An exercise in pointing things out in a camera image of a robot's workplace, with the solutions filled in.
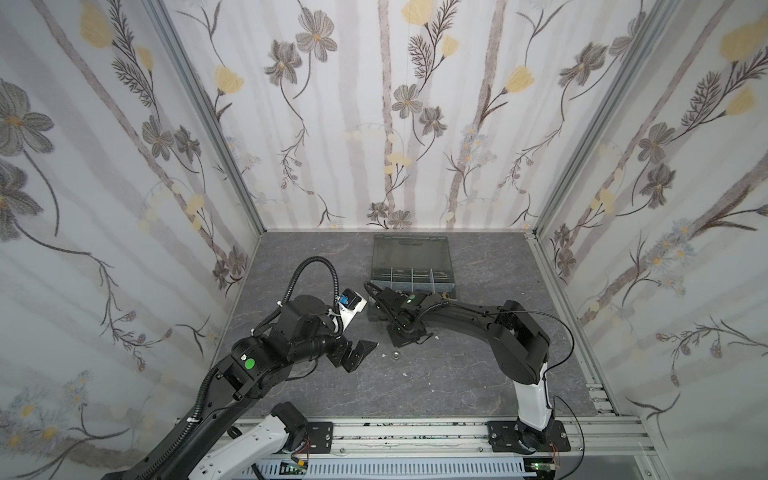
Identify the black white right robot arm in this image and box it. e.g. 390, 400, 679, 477
364, 282, 555, 455

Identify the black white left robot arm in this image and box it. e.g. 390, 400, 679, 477
107, 289, 377, 479

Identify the green plastic organizer box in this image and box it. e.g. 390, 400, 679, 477
368, 234, 457, 323

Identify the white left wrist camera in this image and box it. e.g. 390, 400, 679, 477
337, 288, 367, 331

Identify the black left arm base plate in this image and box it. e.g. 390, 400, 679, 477
300, 421, 334, 455

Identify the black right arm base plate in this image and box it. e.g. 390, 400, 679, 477
487, 419, 572, 454

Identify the white slotted cable duct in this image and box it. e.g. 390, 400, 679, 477
256, 457, 536, 479

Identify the black corrugated cable conduit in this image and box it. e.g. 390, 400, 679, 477
137, 365, 223, 480

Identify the aluminium front rail frame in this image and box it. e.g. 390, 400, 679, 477
161, 383, 670, 480

